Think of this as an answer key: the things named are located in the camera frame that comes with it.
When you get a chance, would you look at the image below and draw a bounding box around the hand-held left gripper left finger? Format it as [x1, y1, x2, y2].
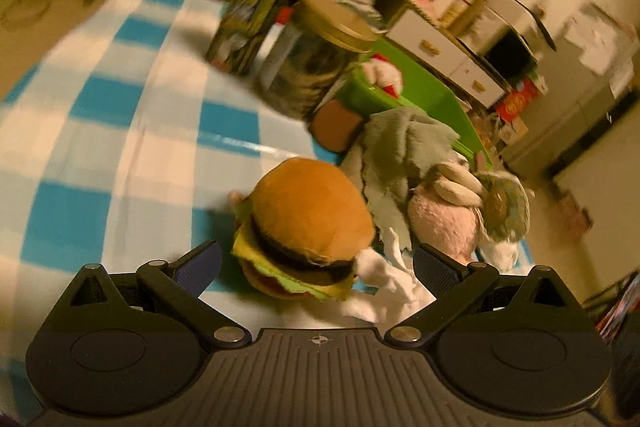
[70, 241, 252, 351]

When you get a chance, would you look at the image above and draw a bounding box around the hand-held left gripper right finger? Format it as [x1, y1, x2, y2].
[384, 243, 571, 351]

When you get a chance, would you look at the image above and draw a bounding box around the pink plush toy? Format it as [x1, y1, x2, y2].
[406, 157, 483, 264]

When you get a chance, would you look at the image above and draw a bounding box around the white cloth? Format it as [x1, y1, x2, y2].
[341, 227, 437, 324]

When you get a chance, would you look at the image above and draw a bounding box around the beige mushroom plush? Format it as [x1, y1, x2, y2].
[432, 167, 484, 208]

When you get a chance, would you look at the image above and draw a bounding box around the burger plush toy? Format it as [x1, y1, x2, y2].
[229, 158, 377, 303]

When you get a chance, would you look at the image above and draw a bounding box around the grey-green fleece cloth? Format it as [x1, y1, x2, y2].
[341, 109, 463, 240]

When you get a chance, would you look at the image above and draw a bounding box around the green plastic basket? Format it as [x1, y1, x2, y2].
[332, 36, 496, 170]

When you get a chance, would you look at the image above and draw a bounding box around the blue white checked tablecloth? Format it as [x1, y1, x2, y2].
[0, 0, 538, 408]

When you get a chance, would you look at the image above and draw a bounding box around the brown round sponge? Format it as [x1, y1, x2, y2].
[310, 99, 366, 152]

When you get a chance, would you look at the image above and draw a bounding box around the red box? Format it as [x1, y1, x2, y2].
[495, 79, 542, 124]

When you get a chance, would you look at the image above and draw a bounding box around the red white santa plush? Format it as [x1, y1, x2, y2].
[361, 53, 405, 98]

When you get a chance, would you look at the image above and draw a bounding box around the grey refrigerator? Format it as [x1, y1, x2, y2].
[502, 2, 640, 178]

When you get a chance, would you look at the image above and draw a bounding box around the microwave oven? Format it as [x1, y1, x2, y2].
[457, 0, 558, 78]

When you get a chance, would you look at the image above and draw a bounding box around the clear jar with gold lid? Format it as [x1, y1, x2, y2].
[257, 0, 379, 120]

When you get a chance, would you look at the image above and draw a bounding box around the dark green printed can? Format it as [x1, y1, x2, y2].
[206, 0, 311, 76]

